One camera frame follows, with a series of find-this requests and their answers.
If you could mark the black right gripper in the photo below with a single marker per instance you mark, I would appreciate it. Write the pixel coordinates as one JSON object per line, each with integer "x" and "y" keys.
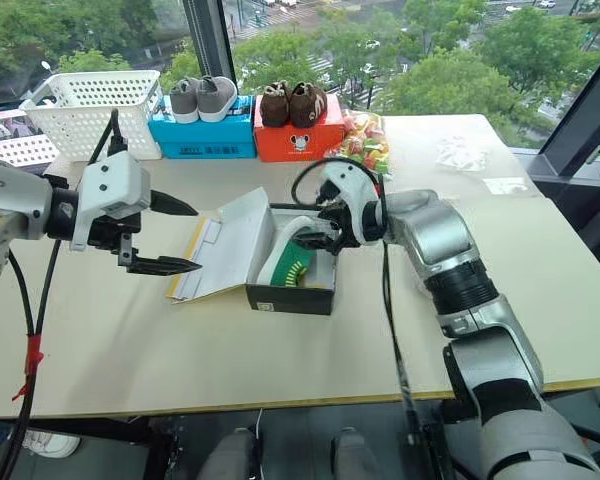
{"x": 341, "y": 222}

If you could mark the white sneaker on floor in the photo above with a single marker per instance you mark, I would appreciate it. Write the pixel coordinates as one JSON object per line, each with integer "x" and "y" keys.
{"x": 52, "y": 442}

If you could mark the clear crumpled plastic bag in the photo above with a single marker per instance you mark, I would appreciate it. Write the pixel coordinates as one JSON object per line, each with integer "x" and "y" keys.
{"x": 462, "y": 152}

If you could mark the white perforated tray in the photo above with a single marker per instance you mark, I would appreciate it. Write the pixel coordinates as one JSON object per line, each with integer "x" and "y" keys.
{"x": 15, "y": 150}

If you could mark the orange shoebox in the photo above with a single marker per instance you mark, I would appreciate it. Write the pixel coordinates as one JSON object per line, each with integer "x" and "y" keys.
{"x": 300, "y": 140}

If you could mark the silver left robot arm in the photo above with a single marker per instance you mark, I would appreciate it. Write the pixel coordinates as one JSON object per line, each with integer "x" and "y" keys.
{"x": 15, "y": 200}

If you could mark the blue shoebox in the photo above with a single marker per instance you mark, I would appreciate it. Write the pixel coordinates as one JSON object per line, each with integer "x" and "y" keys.
{"x": 205, "y": 137}

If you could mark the black window frame post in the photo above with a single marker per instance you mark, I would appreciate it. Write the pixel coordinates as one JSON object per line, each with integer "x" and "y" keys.
{"x": 212, "y": 40}

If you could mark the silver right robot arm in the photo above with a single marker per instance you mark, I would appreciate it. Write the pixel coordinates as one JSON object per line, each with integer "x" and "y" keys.
{"x": 445, "y": 250}

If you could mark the green and white shoe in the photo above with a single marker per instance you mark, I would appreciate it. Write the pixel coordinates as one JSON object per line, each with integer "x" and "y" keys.
{"x": 290, "y": 262}

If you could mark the white perforated plastic basket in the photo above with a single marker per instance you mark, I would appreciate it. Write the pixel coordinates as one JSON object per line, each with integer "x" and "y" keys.
{"x": 92, "y": 117}

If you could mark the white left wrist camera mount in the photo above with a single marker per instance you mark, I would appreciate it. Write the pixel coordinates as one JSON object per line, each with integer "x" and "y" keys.
{"x": 111, "y": 182}

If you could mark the black shoebox with white lid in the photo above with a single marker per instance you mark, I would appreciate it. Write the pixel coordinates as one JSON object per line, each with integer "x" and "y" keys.
{"x": 230, "y": 250}

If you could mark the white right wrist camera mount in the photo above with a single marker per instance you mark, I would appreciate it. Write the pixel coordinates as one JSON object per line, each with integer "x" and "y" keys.
{"x": 352, "y": 187}

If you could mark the bag of colourful candies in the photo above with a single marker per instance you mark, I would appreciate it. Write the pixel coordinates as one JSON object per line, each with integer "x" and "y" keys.
{"x": 367, "y": 142}

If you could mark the brown suede shoe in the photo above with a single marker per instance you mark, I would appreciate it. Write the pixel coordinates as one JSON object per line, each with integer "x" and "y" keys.
{"x": 307, "y": 107}
{"x": 275, "y": 107}

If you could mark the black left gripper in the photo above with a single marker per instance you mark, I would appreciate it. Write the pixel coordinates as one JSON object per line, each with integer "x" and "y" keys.
{"x": 109, "y": 232}

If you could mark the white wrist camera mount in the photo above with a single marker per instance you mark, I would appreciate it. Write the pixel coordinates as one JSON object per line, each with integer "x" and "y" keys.
{"x": 352, "y": 187}
{"x": 111, "y": 182}

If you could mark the grey canvas shoe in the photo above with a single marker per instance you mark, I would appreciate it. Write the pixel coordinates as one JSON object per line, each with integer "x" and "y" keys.
{"x": 217, "y": 100}
{"x": 182, "y": 102}

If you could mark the black slanted window frame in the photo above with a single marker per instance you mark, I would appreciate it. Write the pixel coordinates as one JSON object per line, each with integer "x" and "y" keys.
{"x": 580, "y": 120}

